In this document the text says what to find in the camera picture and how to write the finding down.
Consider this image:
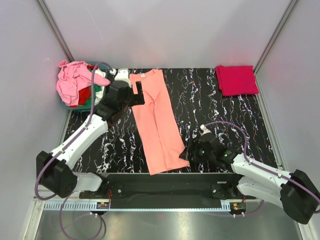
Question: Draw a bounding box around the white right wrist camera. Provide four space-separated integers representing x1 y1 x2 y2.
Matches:
199 124 212 136

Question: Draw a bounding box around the purple cable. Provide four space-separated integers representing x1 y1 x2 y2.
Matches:
34 61 117 240
203 121 320 217

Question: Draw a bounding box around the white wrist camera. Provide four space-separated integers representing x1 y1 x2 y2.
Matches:
108 68 132 87
199 124 212 136

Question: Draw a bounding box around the green garment in basket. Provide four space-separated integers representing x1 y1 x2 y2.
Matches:
84 84 105 107

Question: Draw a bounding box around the corner aluminium post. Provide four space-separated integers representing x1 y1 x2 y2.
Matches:
253 0 300 75
35 0 75 62

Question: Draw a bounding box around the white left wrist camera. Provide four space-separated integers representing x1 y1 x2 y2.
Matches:
108 68 132 87

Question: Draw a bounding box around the light pink t-shirt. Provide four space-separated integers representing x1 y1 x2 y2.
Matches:
55 59 111 108

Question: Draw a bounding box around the folded magenta t-shirt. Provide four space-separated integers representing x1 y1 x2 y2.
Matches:
215 65 259 97

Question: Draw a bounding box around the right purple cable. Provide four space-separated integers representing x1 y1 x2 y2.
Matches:
203 121 320 217

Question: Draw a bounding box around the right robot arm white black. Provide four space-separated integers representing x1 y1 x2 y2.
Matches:
179 132 320 225

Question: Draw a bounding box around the red garment in basket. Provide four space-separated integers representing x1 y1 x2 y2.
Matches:
78 64 94 107

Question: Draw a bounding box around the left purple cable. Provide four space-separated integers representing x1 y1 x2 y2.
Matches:
34 61 117 240

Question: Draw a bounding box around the salmon orange t-shirt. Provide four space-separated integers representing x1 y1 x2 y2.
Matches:
129 69 190 175

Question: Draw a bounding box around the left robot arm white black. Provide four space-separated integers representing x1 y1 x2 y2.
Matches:
36 80 145 198

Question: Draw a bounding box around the aluminium frame rail front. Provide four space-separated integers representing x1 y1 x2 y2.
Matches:
43 195 261 212

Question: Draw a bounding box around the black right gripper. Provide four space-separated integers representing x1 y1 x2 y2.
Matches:
179 137 216 164

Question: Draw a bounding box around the right corner aluminium post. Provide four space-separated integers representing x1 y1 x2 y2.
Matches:
253 0 300 75

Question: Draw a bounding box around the teal laundry basket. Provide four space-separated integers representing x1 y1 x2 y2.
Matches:
59 60 109 112

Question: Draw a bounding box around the left corner aluminium post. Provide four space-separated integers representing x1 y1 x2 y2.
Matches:
35 0 75 62

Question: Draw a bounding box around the white garment in basket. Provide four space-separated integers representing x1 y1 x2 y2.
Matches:
94 69 106 102

